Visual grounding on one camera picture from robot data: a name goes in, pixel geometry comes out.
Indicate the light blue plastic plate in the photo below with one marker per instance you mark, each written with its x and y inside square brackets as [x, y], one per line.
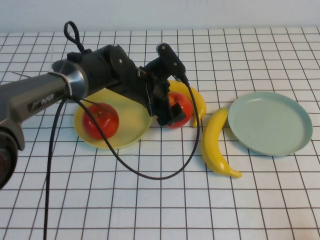
[270, 125]

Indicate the yellow plastic banana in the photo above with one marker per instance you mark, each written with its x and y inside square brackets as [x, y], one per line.
[210, 145]

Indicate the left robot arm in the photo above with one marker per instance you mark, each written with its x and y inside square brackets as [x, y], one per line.
[37, 87]

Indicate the white grid tablecloth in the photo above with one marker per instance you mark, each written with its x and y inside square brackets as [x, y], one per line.
[175, 212]

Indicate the yellow banana with green tip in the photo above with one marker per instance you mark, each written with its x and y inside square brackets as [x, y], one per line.
[202, 105]

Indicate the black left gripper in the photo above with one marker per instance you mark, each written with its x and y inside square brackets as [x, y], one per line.
[157, 75]

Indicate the yellow plastic plate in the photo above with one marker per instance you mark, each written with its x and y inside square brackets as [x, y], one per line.
[130, 130]

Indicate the red plastic apple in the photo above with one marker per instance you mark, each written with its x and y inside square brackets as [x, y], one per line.
[100, 125]
[180, 98]

